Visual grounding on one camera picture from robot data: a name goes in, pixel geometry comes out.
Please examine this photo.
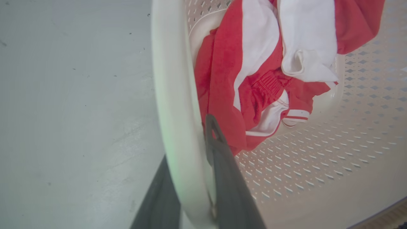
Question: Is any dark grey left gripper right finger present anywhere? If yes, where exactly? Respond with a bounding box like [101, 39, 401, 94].
[205, 114, 266, 229]

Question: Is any red and white garment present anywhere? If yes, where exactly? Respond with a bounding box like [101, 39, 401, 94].
[194, 0, 386, 156]

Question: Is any white plastic laundry basket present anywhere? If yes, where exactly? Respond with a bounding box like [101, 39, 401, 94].
[151, 0, 407, 229]

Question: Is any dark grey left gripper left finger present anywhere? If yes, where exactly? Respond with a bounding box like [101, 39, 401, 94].
[130, 155, 182, 229]

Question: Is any white cloth garment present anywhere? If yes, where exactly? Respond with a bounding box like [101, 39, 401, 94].
[277, 0, 339, 84]

